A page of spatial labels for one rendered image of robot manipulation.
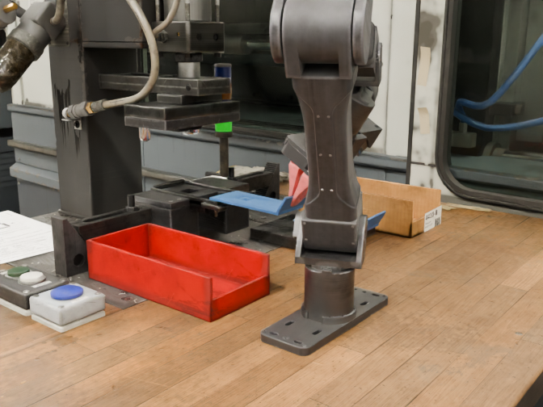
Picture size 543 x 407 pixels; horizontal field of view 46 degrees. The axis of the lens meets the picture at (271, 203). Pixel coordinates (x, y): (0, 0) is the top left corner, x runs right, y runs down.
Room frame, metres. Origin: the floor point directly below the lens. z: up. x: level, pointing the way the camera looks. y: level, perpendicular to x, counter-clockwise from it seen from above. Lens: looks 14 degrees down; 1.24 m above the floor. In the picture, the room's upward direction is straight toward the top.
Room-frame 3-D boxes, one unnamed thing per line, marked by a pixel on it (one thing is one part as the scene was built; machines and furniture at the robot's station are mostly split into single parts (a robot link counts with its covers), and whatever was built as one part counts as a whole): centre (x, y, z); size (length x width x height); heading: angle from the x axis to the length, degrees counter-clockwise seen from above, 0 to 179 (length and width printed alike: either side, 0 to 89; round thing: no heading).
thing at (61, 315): (0.76, 0.26, 0.90); 0.07 x 0.07 x 0.06; 52
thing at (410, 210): (1.23, -0.19, 0.93); 0.25 x 0.13 x 0.08; 52
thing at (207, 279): (0.87, 0.14, 0.93); 0.25 x 0.12 x 0.06; 52
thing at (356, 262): (0.76, -0.07, 1.00); 0.09 x 0.06 x 0.06; 76
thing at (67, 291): (0.76, 0.26, 0.93); 0.04 x 0.04 x 0.02
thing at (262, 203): (1.01, 0.02, 1.00); 0.15 x 0.07 x 0.03; 53
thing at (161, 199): (1.13, 0.14, 0.98); 0.20 x 0.10 x 0.01; 142
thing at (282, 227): (1.11, -0.08, 0.91); 0.17 x 0.16 x 0.02; 142
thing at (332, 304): (0.75, -0.07, 0.94); 0.20 x 0.07 x 0.08; 142
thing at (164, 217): (1.13, 0.14, 0.94); 0.20 x 0.10 x 0.07; 142
